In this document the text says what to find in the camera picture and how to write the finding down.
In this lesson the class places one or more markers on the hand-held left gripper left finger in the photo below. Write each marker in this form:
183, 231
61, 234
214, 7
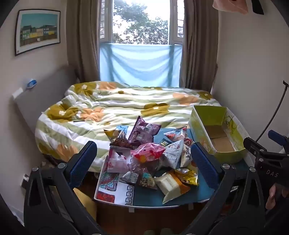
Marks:
82, 165

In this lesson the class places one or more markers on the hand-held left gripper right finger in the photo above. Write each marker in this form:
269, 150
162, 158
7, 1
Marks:
204, 165

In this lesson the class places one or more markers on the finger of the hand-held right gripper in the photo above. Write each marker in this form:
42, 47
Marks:
255, 144
278, 137

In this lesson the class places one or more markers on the yellow orange snack packet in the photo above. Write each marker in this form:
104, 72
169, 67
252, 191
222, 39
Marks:
187, 177

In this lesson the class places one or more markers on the green bear print cardboard box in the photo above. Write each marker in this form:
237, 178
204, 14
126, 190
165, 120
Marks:
203, 135

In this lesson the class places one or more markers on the white printed triangular snack packet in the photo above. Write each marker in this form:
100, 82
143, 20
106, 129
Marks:
173, 154

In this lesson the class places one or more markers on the white cheese snack packet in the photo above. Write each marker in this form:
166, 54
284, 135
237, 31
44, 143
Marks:
167, 182

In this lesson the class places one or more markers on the cream fries snack packet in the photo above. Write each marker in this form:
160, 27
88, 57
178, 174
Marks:
176, 195

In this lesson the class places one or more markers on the person's right hand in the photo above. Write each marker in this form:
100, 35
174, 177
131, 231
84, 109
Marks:
274, 196

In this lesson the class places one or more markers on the white red circle snack packet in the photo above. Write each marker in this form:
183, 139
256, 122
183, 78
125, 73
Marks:
187, 153

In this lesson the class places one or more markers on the white pink snack packet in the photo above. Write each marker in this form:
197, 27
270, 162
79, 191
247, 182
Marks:
116, 162

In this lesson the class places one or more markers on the yellow cushion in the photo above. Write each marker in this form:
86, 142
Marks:
84, 203

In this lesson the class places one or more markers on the brown patterned snack packet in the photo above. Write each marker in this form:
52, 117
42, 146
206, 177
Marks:
118, 139

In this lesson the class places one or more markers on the dark green biscuit packet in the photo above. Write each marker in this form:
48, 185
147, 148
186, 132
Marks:
163, 142

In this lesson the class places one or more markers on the grey small snack packet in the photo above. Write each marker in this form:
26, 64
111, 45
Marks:
130, 177

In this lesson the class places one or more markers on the dark maroon snack packet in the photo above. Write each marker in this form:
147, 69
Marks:
141, 168

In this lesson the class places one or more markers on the teal brown small snack packet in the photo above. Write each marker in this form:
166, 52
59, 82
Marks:
147, 180

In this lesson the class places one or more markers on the blue patterned small table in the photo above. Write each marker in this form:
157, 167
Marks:
146, 196

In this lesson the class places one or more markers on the purple snack packet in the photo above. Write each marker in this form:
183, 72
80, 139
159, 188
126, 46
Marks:
143, 131

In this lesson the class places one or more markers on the floral green striped blanket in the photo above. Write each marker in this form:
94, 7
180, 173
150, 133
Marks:
112, 101

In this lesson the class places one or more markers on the grey bed headboard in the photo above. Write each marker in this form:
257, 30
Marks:
45, 95

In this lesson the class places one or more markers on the blue white small object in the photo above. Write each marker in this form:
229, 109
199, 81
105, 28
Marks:
31, 83

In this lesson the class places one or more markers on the white paper tag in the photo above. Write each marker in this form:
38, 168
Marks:
17, 93

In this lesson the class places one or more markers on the brown curtain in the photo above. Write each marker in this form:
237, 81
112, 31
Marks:
198, 45
82, 40

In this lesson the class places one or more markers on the light blue window cloth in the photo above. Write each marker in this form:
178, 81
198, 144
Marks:
140, 65

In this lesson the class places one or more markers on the framed building picture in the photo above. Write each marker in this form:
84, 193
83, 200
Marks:
38, 31

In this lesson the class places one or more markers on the pink hanging cloth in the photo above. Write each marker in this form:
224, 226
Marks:
230, 5

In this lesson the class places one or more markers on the white framed window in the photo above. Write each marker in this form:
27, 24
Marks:
140, 20

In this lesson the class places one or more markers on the white wall socket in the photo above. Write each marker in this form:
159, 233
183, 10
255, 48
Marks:
24, 179

